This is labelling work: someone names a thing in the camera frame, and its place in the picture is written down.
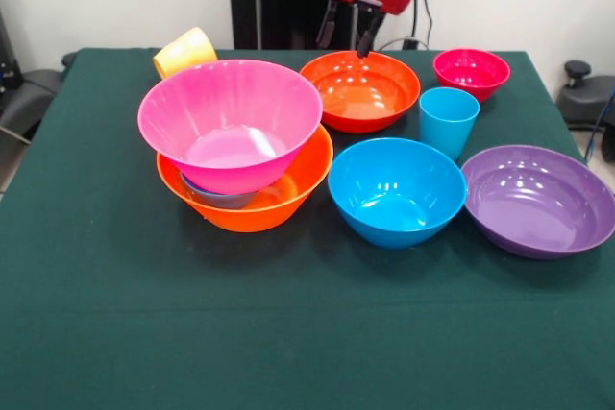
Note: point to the dark green tablecloth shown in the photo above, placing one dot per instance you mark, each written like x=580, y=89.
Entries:
x=307, y=333

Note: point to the large orange bowl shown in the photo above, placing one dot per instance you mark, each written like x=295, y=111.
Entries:
x=307, y=175

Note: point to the medium blue bowl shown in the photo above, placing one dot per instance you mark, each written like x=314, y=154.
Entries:
x=394, y=179

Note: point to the black equipment box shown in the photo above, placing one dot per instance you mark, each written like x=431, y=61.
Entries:
x=7, y=64

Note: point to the purple bowl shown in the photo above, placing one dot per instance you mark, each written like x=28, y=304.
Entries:
x=538, y=199

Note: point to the yellow cup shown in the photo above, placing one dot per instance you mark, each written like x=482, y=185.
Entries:
x=185, y=52

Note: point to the small crimson bowl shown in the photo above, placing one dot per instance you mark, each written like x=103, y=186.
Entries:
x=471, y=74

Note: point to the small teal bowl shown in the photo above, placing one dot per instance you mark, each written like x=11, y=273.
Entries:
x=216, y=200

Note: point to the red-orange bowl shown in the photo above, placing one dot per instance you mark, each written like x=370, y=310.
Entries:
x=365, y=93

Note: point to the large pink bowl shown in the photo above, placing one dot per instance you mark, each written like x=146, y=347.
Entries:
x=226, y=103

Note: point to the blue cup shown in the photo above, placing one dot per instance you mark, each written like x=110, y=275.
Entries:
x=447, y=127

